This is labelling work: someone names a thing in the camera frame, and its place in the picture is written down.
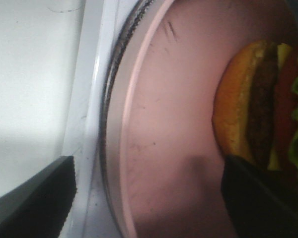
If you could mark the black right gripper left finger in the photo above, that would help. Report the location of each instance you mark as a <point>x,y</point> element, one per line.
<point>38,208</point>

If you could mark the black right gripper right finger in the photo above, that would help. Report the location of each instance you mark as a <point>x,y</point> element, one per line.
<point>258,205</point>

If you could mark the burger with lettuce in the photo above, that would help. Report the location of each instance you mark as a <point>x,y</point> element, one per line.
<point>255,112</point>

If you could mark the pink round plate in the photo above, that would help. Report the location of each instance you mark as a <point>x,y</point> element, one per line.
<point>171,165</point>

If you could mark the white microwave oven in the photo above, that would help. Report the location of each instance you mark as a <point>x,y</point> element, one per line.
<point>54,60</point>

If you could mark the glass microwave turntable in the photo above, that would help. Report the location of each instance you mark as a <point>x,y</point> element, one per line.
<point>126,32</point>

